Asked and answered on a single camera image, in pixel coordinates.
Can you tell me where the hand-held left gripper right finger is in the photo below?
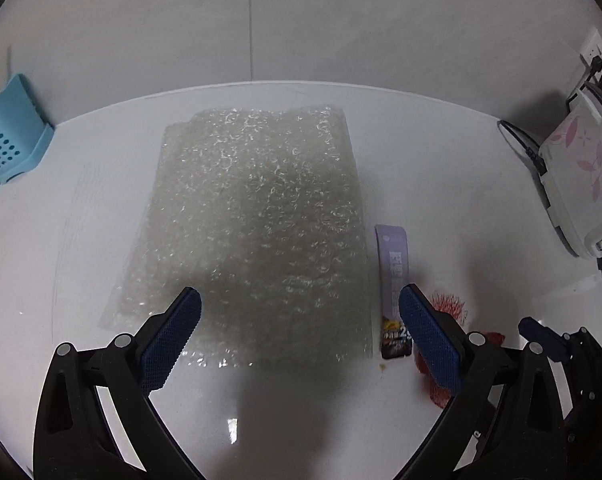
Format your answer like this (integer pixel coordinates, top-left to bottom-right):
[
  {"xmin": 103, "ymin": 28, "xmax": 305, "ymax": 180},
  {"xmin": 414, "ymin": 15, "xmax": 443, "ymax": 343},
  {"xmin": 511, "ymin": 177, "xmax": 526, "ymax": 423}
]
[{"xmin": 396, "ymin": 283, "xmax": 567, "ymax": 480}]

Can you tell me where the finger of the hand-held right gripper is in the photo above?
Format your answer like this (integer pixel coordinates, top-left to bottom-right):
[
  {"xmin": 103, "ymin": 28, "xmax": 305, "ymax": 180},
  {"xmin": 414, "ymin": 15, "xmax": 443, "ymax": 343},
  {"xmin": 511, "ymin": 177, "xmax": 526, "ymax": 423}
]
[
  {"xmin": 518, "ymin": 316, "xmax": 572, "ymax": 361},
  {"xmin": 554, "ymin": 327, "xmax": 602, "ymax": 401}
]

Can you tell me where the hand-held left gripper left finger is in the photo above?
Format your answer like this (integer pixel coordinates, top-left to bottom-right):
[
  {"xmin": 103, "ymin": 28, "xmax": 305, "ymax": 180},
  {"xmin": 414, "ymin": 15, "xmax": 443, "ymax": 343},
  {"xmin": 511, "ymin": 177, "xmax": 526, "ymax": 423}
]
[{"xmin": 33, "ymin": 286, "xmax": 204, "ymax": 480}]

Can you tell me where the red mesh net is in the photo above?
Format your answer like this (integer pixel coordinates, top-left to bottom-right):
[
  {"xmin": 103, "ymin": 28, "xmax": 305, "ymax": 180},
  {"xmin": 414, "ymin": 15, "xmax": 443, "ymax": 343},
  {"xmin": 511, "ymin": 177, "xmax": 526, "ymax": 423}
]
[{"xmin": 413, "ymin": 290, "xmax": 507, "ymax": 408}]

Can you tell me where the clear bubble wrap sheet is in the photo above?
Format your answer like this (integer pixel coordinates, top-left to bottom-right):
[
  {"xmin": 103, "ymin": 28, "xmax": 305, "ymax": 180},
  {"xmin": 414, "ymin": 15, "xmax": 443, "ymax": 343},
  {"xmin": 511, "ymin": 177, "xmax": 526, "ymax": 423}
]
[{"xmin": 99, "ymin": 104, "xmax": 374, "ymax": 368}]

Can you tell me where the purple sachet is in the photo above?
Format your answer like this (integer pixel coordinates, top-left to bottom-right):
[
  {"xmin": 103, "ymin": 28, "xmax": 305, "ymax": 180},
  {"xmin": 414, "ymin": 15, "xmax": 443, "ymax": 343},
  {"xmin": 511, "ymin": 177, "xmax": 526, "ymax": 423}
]
[{"xmin": 374, "ymin": 224, "xmax": 413, "ymax": 360}]

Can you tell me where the white flowered rice cooker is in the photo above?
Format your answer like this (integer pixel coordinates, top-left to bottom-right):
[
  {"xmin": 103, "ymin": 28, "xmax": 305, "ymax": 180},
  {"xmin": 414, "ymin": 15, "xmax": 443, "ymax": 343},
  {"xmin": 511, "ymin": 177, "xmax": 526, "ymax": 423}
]
[{"xmin": 538, "ymin": 82, "xmax": 602, "ymax": 260}]

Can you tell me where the blue utensil holder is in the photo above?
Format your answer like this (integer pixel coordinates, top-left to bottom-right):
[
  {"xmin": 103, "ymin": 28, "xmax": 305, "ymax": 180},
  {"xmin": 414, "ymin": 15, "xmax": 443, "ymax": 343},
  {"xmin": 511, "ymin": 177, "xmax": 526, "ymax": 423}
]
[{"xmin": 0, "ymin": 73, "xmax": 55, "ymax": 183}]

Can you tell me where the black power cable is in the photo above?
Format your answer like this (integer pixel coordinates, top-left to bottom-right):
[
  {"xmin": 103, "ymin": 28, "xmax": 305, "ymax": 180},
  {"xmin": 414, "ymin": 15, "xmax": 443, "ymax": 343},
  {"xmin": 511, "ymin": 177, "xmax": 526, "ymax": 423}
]
[{"xmin": 498, "ymin": 119, "xmax": 547, "ymax": 175}]

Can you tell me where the white wall socket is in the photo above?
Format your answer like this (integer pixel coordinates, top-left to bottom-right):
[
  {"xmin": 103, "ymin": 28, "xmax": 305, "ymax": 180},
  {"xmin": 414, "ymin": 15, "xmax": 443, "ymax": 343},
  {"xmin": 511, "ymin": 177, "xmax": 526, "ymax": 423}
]
[{"xmin": 580, "ymin": 27, "xmax": 602, "ymax": 78}]

